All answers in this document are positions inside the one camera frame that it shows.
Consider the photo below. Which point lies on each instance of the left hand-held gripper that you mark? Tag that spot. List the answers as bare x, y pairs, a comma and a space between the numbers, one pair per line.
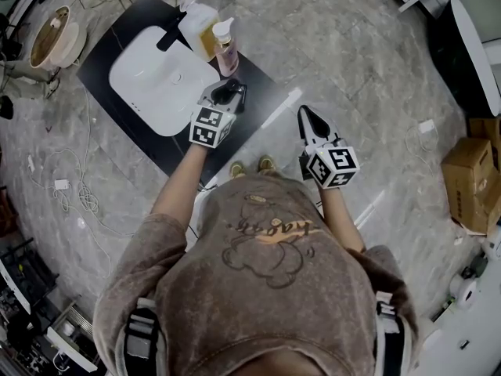
213, 127

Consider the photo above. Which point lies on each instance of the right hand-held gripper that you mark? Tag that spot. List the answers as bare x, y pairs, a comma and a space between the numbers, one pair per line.
332, 165

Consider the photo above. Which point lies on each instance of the pink pump bottle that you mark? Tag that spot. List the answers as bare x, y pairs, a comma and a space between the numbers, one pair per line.
228, 55

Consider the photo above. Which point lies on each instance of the person's right forearm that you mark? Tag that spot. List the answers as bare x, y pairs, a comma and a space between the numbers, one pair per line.
340, 218

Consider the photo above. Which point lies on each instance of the person's left forearm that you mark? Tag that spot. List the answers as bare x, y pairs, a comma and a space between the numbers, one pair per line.
178, 186

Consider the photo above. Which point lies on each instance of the large clear yellow-liquid pump bottle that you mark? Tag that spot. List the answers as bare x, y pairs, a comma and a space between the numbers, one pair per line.
201, 30

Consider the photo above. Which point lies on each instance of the black vanity counter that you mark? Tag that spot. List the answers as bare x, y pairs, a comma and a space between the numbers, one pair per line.
254, 88

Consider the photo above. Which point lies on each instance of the person's right shoe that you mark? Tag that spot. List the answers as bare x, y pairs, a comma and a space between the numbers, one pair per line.
267, 164

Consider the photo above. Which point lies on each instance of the person's shoe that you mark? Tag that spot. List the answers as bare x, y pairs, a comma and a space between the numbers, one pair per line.
237, 169
267, 164

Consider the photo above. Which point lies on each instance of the person's left shoe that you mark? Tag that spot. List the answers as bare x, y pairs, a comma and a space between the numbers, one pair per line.
237, 169

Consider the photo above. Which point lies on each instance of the white sink basin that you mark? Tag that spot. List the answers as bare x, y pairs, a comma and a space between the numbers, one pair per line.
152, 80

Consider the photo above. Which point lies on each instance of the black faucet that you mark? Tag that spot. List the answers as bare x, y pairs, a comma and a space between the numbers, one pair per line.
170, 37

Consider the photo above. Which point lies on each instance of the large cardboard box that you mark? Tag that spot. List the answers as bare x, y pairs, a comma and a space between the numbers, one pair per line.
469, 186

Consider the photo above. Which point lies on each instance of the small cardboard box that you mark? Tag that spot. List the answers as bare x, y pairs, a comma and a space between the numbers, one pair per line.
485, 129

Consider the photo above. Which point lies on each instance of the white oval tabletop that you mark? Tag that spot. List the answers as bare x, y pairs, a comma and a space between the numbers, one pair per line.
475, 53

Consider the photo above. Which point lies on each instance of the person's brown printed t-shirt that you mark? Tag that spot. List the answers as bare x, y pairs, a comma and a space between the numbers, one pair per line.
254, 288

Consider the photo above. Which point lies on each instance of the beige round tub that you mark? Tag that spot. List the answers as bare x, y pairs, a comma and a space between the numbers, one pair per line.
52, 39

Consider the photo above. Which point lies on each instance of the white power adapter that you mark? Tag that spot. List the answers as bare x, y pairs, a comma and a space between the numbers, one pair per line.
62, 184

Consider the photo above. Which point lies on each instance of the grey cloth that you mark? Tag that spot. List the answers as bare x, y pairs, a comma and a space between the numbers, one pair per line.
23, 77

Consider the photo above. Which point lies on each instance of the white tape roll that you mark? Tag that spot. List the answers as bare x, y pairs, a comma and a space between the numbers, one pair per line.
465, 290

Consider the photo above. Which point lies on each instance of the black equipment rack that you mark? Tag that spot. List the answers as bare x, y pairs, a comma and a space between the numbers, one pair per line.
23, 276

